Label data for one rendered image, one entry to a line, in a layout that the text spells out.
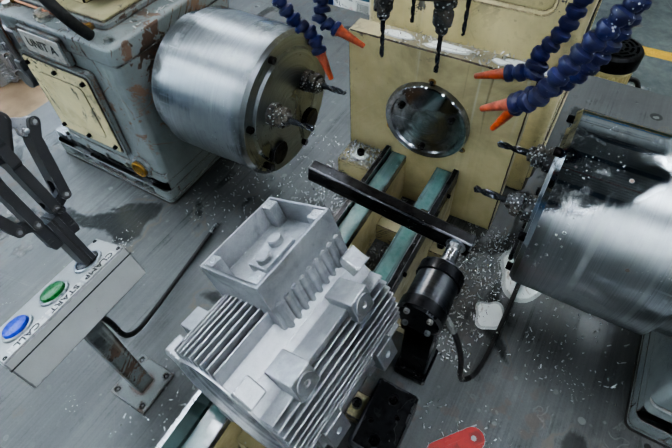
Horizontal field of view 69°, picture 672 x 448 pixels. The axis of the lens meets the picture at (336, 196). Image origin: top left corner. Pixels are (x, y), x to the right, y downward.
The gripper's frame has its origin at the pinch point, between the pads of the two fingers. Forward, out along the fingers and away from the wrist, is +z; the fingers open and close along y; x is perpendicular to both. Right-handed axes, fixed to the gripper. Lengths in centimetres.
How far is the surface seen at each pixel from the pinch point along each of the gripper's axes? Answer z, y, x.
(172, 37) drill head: -8.7, 34.5, 11.1
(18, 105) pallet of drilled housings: 22, 68, 203
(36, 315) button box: 4.0, -8.0, -0.8
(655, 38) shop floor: 130, 287, -27
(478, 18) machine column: 6, 61, -27
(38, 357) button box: 6.4, -11.1, -3.5
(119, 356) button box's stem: 18.4, -5.1, 2.2
